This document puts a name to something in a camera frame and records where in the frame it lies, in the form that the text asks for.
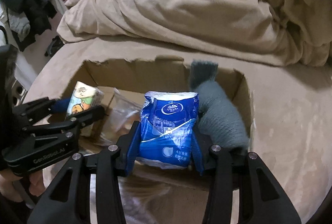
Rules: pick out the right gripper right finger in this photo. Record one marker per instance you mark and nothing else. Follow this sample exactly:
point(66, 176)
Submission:
point(261, 198)

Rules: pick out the grey knitted sock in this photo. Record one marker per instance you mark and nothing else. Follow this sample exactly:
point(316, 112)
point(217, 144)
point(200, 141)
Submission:
point(218, 117)

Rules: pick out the blue tissue pack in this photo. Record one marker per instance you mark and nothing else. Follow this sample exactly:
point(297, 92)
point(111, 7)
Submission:
point(167, 121)

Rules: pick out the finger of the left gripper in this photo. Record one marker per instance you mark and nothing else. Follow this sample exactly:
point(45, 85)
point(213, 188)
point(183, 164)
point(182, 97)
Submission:
point(72, 125)
point(32, 112)

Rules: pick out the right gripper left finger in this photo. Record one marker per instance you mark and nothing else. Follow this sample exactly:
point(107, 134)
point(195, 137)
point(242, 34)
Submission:
point(67, 198)

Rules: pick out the black bag on floor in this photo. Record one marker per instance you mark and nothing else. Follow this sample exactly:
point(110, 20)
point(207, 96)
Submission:
point(54, 47)

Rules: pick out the clear plastic snack bag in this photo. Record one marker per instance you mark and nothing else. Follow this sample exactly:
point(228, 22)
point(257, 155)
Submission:
point(123, 110)

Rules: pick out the beige bed mattress cover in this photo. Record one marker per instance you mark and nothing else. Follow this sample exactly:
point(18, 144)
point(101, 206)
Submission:
point(291, 111)

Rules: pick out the beige fleece blanket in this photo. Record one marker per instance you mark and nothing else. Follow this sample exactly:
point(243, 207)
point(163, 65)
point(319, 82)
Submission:
point(275, 32)

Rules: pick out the brown cardboard box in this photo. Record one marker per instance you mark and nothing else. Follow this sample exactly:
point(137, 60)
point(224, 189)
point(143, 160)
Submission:
point(162, 74)

